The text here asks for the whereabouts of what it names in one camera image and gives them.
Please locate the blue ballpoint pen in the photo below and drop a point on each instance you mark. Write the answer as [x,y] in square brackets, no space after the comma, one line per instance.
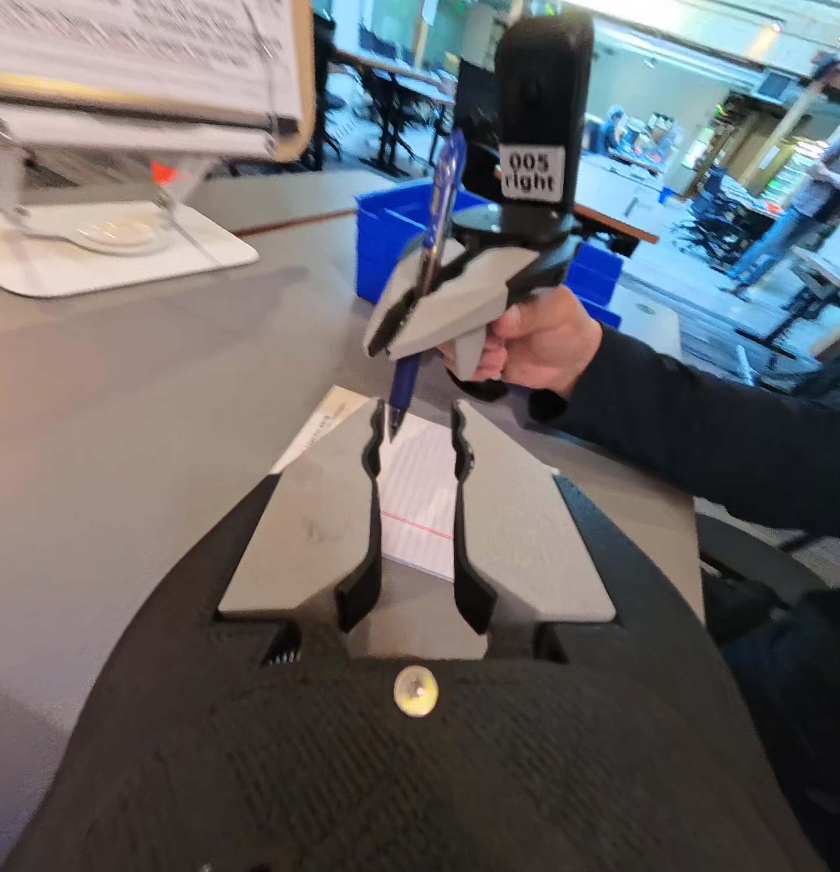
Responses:
[406,381]

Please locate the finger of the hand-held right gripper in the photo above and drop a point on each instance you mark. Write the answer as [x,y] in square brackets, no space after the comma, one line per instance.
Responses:
[386,313]
[460,300]

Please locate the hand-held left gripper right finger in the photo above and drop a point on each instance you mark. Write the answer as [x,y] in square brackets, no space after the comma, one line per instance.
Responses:
[529,545]

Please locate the white document stand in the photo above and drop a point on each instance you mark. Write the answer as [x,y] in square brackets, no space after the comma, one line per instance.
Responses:
[120,252]

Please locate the grey desk with brown edge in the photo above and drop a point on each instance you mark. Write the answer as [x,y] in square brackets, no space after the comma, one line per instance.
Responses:
[290,197]

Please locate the person's right hand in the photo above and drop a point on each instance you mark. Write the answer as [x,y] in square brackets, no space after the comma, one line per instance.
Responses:
[549,340]

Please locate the printed paper sheet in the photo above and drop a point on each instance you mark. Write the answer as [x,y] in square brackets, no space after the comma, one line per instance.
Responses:
[154,48]

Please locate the small grey table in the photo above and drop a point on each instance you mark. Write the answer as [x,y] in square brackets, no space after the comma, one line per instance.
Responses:
[648,327]

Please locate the wood-edged background table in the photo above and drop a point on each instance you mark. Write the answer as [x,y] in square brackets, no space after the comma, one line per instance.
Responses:
[617,204]

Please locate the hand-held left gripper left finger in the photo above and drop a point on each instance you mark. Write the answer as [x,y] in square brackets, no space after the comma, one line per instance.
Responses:
[304,538]

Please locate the blue plastic bin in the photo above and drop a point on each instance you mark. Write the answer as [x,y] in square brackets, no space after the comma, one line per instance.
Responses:
[379,259]

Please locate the white lined legal pad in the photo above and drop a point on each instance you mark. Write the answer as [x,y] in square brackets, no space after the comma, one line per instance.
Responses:
[416,490]

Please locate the wooden clipboard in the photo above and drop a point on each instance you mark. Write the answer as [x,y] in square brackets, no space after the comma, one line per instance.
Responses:
[305,82]

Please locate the person's leg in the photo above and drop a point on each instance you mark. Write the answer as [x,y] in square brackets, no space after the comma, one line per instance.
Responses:
[801,715]

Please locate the orange plastic object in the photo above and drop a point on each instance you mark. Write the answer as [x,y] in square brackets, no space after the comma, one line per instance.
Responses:
[161,172]

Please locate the person's right forearm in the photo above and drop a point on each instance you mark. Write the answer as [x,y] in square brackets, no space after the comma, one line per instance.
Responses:
[699,436]

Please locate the black office chair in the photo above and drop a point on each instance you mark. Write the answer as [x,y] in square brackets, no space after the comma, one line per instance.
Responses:
[716,211]

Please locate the grey office chair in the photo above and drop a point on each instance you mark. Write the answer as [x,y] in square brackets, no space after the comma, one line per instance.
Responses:
[754,558]

